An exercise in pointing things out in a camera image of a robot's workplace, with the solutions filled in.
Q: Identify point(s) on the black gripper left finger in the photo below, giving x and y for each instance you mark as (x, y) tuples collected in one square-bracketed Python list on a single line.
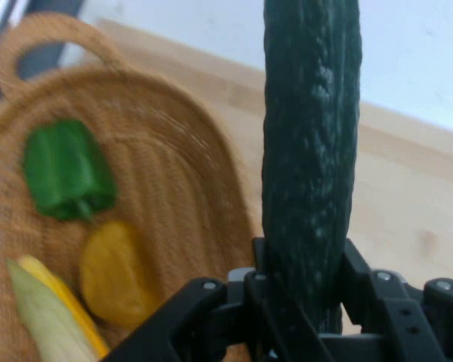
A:
[(196, 324)]

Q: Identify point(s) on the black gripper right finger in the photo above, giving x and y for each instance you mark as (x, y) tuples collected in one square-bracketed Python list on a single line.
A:
[(419, 324)]

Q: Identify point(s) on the dark green cucumber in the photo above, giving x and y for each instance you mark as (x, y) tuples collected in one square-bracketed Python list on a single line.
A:
[(309, 132)]

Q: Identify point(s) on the corn cob with husk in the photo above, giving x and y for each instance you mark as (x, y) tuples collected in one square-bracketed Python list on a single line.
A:
[(53, 320)]

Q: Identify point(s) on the woven wicker basket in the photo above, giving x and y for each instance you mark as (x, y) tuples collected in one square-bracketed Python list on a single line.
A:
[(173, 169)]

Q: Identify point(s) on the green bell pepper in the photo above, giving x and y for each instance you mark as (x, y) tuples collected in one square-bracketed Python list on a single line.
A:
[(68, 169)]

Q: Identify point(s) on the silver metal rail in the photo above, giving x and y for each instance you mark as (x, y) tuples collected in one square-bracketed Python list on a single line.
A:
[(0, 15)]

